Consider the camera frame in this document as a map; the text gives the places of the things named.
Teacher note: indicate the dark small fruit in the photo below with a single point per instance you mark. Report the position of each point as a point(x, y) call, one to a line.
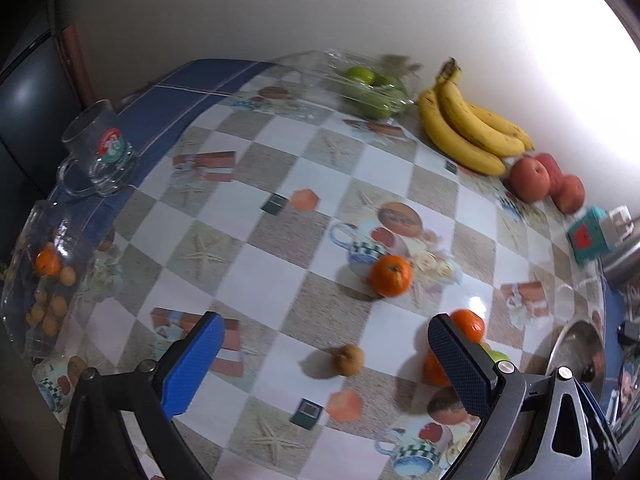
point(590, 372)

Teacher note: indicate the glass mug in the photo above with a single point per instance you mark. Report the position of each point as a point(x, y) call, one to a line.
point(100, 150)

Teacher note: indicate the printed checkered tablecloth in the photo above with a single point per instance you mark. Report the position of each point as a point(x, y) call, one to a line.
point(280, 270)

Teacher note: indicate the large orange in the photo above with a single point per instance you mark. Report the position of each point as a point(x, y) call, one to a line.
point(434, 372)

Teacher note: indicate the small yellow round fruit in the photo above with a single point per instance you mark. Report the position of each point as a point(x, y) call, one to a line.
point(50, 326)
point(59, 304)
point(35, 316)
point(41, 296)
point(67, 275)

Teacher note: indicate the small brown fruit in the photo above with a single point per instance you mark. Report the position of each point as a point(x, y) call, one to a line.
point(348, 360)

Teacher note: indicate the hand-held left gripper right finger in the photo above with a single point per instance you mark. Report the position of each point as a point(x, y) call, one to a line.
point(457, 365)

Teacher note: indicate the clear box of small fruits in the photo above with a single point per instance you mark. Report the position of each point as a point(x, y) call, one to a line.
point(30, 230)

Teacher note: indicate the orange with stem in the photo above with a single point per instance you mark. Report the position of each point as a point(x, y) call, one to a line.
point(391, 276)

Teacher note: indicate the white plug adapter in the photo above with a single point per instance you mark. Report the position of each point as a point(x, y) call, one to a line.
point(620, 222)

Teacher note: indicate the black adapter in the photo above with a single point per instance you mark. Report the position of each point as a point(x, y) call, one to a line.
point(630, 332)

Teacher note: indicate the steel bowl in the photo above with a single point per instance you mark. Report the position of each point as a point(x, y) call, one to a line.
point(572, 350)

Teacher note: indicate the dark grey appliance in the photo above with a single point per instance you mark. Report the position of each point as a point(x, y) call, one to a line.
point(25, 100)

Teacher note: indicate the steel kettle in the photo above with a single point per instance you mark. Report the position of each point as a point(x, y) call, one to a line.
point(620, 262)

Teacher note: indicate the clear plastic container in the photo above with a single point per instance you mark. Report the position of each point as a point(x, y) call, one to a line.
point(345, 67)

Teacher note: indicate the brown wooden post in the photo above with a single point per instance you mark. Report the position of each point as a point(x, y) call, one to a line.
point(75, 60)

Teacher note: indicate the small green apple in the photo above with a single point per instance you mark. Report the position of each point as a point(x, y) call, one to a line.
point(497, 357)

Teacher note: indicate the green fruit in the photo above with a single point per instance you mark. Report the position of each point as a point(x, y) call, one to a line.
point(392, 82)
point(360, 74)

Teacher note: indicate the colourful printed packet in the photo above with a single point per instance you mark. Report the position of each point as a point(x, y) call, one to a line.
point(625, 390)

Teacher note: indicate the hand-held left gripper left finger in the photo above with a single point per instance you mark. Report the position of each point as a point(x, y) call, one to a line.
point(195, 365)

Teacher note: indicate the red apple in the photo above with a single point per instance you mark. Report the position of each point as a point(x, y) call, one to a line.
point(529, 180)
point(570, 194)
point(552, 167)

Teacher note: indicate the small orange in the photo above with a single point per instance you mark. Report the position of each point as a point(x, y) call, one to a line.
point(47, 262)

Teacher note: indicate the yellow banana bunch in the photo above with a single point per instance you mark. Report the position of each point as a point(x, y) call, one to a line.
point(450, 130)

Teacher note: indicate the teal cube socket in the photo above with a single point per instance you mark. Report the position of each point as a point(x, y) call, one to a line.
point(587, 235)

